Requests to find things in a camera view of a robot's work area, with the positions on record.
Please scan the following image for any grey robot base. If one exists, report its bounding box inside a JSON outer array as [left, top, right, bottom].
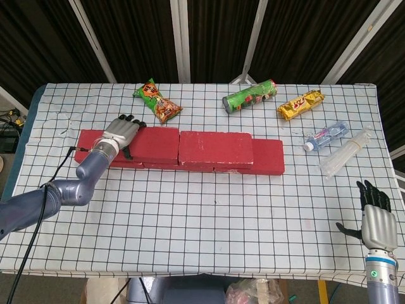
[[126, 277, 227, 304]]

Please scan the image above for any black equipment with cables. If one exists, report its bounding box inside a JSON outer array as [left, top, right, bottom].
[[0, 107, 28, 155]]

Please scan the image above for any crumpled clear plastic bag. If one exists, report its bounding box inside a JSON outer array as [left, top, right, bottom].
[[226, 278, 284, 304]]

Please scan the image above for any clear water bottle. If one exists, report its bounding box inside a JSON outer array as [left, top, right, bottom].
[[304, 121, 351, 152]]

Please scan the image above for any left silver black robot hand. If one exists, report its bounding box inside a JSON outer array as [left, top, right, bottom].
[[101, 113, 147, 159]]

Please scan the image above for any green snack bag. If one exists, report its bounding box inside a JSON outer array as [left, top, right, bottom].
[[132, 78, 184, 125]]

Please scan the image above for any white black checkered tablecloth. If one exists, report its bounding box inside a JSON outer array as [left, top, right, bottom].
[[0, 82, 405, 284]]

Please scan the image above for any clear plastic bottle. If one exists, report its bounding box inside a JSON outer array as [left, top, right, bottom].
[[318, 126, 373, 180]]

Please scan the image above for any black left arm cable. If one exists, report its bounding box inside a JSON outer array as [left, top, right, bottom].
[[6, 145, 84, 304]]

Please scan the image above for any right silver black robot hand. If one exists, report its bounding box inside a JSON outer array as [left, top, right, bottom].
[[335, 179, 399, 251]]

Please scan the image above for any yellow biscuit pack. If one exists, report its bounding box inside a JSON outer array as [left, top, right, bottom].
[[277, 89, 326, 122]]

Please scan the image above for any green chips can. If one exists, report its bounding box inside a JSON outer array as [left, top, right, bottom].
[[222, 79, 278, 113]]

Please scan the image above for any white metal frame post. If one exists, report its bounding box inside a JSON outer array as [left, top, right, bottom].
[[170, 0, 192, 84], [229, 0, 270, 86], [68, 0, 118, 84], [321, 0, 389, 85]]

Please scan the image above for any red brick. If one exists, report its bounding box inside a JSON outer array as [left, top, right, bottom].
[[126, 126, 180, 165], [178, 130, 254, 174], [74, 129, 145, 169], [142, 161, 216, 173], [213, 139, 285, 176]]

